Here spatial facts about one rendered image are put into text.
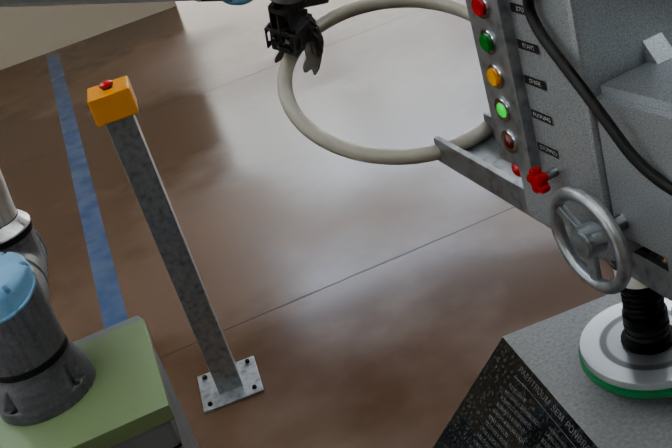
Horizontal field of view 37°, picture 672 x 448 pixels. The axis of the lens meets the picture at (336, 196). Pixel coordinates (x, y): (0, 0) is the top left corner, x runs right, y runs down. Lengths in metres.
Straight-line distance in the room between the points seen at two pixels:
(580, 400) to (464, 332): 1.59
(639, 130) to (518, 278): 2.20
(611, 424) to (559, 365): 0.17
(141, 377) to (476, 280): 1.75
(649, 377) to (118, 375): 0.96
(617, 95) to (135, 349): 1.11
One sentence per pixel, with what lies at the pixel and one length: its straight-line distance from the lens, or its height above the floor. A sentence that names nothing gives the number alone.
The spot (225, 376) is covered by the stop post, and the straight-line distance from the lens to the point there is 3.24.
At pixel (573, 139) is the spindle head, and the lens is 1.31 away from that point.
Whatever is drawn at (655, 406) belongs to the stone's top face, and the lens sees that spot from 1.61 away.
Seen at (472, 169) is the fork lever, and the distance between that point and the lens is 1.73.
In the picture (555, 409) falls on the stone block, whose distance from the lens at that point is 1.64.
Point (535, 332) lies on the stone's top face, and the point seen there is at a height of 0.83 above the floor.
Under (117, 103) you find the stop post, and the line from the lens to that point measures 2.78.
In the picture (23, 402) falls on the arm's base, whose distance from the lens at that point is 1.91.
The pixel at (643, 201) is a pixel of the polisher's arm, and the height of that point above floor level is 1.25.
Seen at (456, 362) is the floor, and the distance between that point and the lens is 3.09.
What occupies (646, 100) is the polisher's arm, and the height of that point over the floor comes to 1.39.
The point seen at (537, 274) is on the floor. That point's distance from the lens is 3.38.
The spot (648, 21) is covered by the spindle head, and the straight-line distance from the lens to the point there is 1.29.
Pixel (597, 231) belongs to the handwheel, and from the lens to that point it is 1.27.
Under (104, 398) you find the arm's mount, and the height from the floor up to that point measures 0.88.
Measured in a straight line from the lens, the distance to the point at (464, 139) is 1.83.
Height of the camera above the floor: 1.91
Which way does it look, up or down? 27 degrees down
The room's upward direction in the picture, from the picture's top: 17 degrees counter-clockwise
